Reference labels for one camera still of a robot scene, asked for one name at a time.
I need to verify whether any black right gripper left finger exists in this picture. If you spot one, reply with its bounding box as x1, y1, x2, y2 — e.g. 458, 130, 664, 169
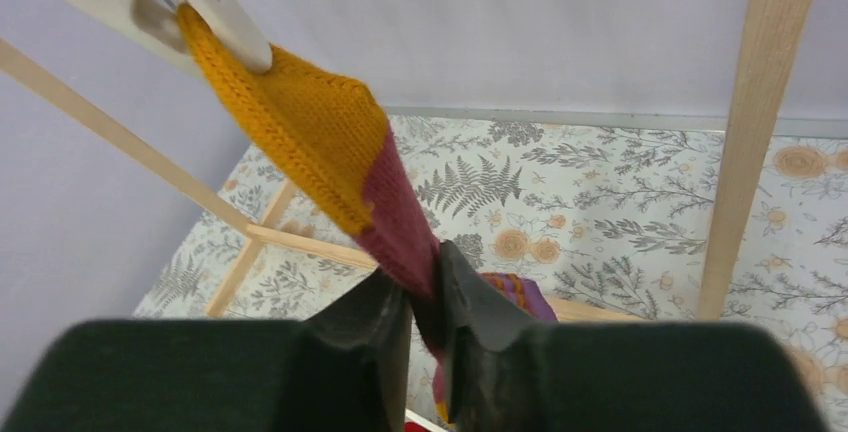
3, 271, 411, 431

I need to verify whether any white plastic basket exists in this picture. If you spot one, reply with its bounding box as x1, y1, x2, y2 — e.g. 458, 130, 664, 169
403, 409, 448, 432

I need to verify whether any wooden clothes rack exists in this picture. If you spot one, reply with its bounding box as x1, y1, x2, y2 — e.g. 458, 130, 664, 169
0, 0, 829, 324

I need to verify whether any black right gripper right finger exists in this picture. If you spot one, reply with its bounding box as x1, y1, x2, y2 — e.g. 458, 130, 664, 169
440, 242, 827, 431

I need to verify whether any maroon purple striped sock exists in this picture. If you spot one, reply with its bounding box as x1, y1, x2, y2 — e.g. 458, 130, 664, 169
177, 4, 556, 431

